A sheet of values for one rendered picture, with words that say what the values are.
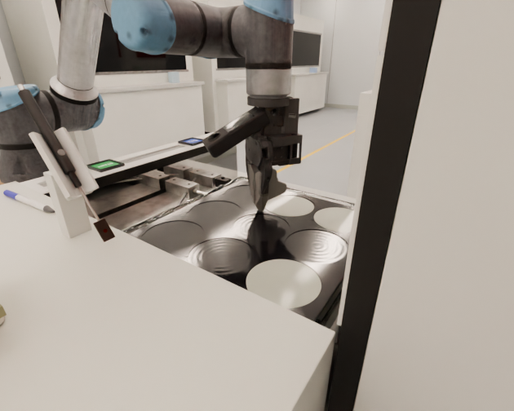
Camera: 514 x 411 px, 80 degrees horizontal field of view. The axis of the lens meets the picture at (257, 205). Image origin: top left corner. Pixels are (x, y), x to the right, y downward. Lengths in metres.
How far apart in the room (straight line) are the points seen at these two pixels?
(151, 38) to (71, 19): 0.46
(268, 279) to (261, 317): 0.15
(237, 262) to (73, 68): 0.69
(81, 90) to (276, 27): 0.62
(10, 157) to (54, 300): 0.68
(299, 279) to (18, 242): 0.36
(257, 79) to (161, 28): 0.15
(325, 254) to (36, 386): 0.37
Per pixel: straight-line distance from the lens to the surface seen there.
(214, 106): 5.15
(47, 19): 3.79
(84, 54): 0.94
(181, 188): 0.73
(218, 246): 0.50
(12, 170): 0.99
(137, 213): 0.69
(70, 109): 1.01
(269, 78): 0.51
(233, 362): 0.26
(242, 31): 0.53
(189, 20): 0.51
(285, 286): 0.42
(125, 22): 0.49
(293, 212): 0.60
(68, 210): 0.44
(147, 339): 0.28
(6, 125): 0.98
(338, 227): 0.57
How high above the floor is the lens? 1.17
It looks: 25 degrees down
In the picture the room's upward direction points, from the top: straight up
